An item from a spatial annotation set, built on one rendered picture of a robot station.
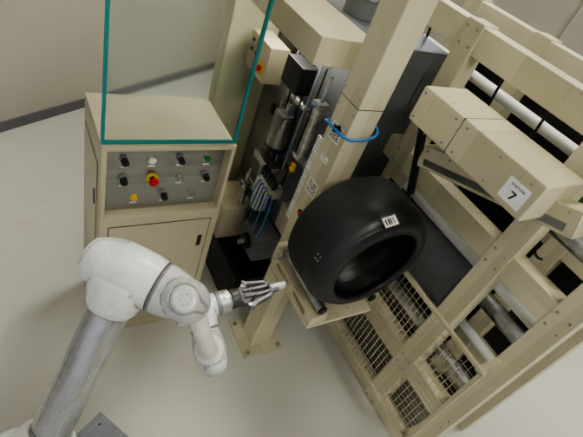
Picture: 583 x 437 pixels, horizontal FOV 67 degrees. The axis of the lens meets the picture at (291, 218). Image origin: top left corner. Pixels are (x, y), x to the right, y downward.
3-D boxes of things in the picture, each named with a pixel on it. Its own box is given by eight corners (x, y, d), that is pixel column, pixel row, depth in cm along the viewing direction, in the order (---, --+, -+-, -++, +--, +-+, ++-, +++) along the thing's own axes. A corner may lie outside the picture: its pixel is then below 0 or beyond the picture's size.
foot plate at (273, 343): (228, 322, 275) (228, 319, 274) (265, 312, 289) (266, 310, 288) (244, 359, 260) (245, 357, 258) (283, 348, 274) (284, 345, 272)
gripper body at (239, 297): (234, 303, 161) (257, 296, 165) (226, 285, 166) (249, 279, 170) (232, 314, 166) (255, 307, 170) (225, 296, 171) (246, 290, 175)
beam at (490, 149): (406, 118, 177) (424, 84, 168) (448, 119, 190) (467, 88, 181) (516, 223, 142) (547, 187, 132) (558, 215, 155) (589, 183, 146)
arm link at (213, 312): (208, 292, 169) (217, 325, 167) (167, 303, 163) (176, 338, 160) (214, 288, 160) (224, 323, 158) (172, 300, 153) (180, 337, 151)
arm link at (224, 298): (212, 287, 163) (226, 283, 166) (210, 301, 170) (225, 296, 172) (219, 307, 158) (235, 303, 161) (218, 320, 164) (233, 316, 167)
